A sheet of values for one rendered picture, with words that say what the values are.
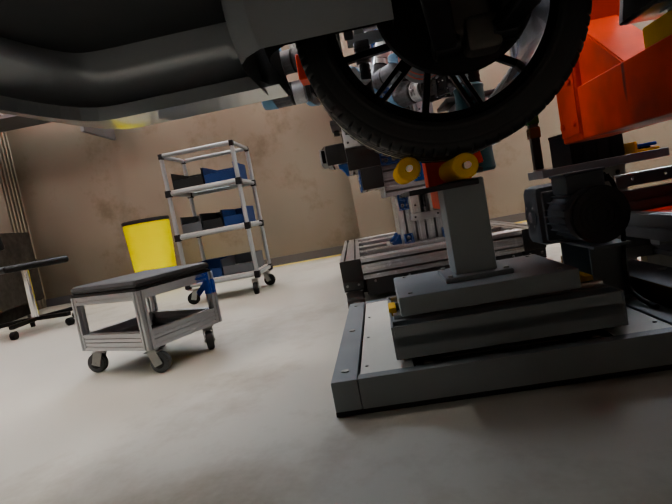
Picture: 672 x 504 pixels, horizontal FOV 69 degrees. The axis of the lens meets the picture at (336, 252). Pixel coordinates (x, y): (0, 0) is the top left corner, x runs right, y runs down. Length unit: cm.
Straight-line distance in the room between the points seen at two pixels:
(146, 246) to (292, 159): 161
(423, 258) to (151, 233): 302
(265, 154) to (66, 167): 203
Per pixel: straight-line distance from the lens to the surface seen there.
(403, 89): 186
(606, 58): 160
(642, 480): 86
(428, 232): 237
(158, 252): 460
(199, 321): 194
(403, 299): 112
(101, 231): 554
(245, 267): 326
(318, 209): 491
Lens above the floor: 45
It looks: 5 degrees down
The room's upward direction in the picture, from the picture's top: 11 degrees counter-clockwise
